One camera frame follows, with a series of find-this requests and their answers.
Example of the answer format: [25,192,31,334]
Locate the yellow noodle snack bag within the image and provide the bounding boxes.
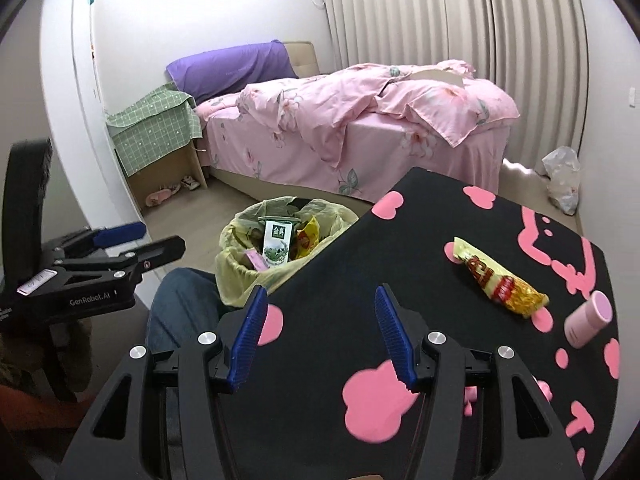
[452,237,549,318]

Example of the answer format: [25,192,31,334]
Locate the green white milk pouch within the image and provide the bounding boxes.
[258,216,300,268]

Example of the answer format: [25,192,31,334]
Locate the pink pig toy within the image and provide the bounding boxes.
[463,386,478,417]

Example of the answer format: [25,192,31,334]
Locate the pink tissue pack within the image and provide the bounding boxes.
[244,248,269,272]

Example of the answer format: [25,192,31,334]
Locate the yellow red snack packet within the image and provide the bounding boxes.
[295,217,320,259]

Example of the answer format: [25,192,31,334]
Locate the pink slippers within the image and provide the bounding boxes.
[144,176,201,208]

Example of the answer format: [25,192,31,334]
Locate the person's jeans leg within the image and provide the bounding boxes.
[145,268,228,352]

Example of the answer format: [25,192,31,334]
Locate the wooden nightstand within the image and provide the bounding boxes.
[126,142,207,210]

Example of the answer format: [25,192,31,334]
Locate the green checked cloth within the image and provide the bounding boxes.
[106,82,202,177]

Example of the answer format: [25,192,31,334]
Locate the black pink patterned tablecloth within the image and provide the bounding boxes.
[164,167,622,480]

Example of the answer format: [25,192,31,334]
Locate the pink cylinder container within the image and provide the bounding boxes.
[564,290,613,349]

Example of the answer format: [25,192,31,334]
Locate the purple pillow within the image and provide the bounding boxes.
[166,40,296,104]

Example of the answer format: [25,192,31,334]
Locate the pink floral bed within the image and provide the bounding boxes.
[195,60,520,203]

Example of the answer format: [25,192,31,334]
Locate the white plastic bag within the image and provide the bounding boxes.
[541,146,582,216]

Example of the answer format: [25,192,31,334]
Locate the beige pleated curtain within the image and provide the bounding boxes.
[326,0,589,169]

